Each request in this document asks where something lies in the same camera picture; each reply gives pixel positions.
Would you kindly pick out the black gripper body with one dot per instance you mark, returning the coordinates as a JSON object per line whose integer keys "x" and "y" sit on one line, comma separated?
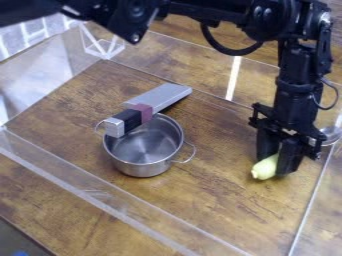
{"x": 290, "y": 118}

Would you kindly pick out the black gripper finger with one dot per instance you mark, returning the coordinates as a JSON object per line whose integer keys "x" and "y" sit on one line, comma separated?
{"x": 267, "y": 143}
{"x": 290, "y": 156}

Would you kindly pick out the silver metal pot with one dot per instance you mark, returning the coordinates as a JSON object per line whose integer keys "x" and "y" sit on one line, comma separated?
{"x": 145, "y": 152}

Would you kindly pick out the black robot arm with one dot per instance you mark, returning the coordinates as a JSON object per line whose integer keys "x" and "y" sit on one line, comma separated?
{"x": 235, "y": 26}

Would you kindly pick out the silver block with dark bands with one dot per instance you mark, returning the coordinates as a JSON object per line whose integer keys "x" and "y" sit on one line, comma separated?
{"x": 141, "y": 107}

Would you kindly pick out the clear acrylic enclosure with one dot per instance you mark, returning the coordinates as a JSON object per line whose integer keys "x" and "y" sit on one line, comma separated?
{"x": 204, "y": 208}

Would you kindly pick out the clear acrylic corner bracket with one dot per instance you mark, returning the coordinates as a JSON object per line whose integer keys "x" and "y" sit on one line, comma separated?
{"x": 101, "y": 48}

